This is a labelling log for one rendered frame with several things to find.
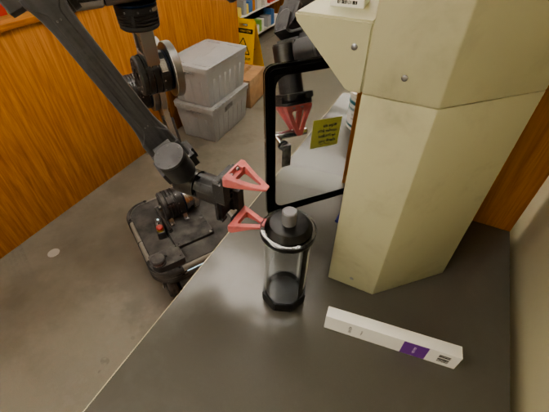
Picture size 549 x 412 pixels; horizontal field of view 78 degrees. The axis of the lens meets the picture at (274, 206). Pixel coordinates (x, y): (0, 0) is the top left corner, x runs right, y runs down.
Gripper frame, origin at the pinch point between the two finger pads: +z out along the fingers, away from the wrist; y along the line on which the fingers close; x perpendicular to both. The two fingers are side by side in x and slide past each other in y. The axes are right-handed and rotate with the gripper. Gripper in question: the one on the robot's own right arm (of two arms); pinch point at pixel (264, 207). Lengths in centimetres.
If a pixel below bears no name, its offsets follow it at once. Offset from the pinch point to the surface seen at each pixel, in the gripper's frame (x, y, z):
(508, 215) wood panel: 46, -19, 50
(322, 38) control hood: 8.2, 28.6, 5.3
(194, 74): 163, -60, -146
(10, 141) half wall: 40, -61, -182
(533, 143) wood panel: 45, 2, 46
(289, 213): -1.0, 1.7, 5.7
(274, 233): -3.8, -1.6, 4.1
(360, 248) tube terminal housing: 8.7, -11.0, 18.5
